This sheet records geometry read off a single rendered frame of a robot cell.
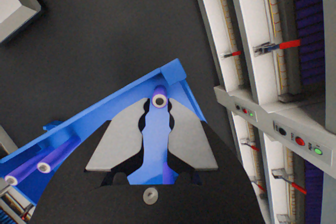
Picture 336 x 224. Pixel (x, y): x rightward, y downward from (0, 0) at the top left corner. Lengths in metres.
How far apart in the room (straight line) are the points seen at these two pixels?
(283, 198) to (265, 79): 0.50
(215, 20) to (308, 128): 0.44
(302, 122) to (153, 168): 0.32
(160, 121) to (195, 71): 0.52
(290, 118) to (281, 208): 0.50
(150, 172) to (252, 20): 0.42
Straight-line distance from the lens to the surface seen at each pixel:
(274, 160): 0.59
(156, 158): 0.25
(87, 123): 0.25
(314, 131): 0.36
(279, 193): 0.73
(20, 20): 0.89
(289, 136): 0.42
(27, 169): 0.28
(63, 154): 0.24
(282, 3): 0.42
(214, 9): 0.59
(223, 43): 0.58
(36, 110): 1.04
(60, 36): 0.87
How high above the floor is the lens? 0.67
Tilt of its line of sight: 75 degrees down
